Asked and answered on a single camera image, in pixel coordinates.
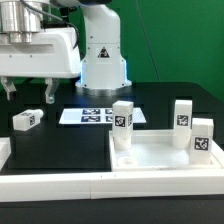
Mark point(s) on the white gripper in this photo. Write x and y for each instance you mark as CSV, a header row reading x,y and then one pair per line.
x,y
50,55

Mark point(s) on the white square tabletop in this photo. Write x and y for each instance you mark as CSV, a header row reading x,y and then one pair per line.
x,y
153,150

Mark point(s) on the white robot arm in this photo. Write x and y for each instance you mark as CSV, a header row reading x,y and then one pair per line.
x,y
97,29

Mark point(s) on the white sheet with fiducial markers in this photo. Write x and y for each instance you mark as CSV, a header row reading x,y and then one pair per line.
x,y
86,116

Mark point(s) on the white left fence bar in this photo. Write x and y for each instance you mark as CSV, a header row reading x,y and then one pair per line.
x,y
5,151

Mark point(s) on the white fence bar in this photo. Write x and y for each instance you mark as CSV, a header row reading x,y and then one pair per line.
x,y
5,151
43,187

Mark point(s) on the white front fence bar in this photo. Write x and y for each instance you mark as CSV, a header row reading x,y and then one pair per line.
x,y
43,187

